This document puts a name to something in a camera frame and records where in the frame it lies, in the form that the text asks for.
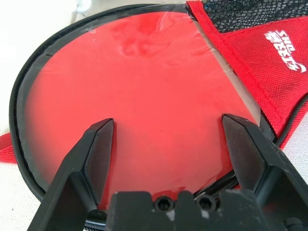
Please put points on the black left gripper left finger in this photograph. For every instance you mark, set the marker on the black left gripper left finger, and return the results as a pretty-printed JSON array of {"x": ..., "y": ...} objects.
[{"x": 72, "y": 173}]

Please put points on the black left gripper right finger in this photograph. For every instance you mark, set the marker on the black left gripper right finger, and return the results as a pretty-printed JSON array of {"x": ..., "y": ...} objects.
[{"x": 269, "y": 173}]

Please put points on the red black paddle case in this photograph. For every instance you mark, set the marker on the red black paddle case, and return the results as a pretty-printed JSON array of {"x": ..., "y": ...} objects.
[{"x": 264, "y": 72}]

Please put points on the red ping-pong paddle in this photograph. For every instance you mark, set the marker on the red ping-pong paddle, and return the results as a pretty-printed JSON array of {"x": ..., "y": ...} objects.
[{"x": 144, "y": 84}]

